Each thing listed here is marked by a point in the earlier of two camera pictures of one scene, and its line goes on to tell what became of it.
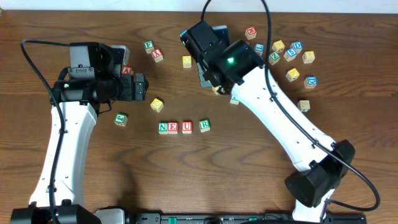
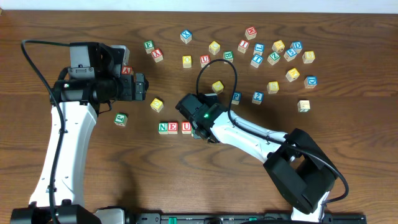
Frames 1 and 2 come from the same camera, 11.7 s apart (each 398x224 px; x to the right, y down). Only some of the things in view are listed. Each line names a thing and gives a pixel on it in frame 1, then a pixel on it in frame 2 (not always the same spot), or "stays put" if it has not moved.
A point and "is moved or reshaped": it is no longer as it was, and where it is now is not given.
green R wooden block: (204, 125) is moved or reshaped
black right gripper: (206, 73) → (185, 106)
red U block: (186, 127) stays put
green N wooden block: (163, 128) stays put
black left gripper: (138, 88) stays put
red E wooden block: (173, 127) stays put
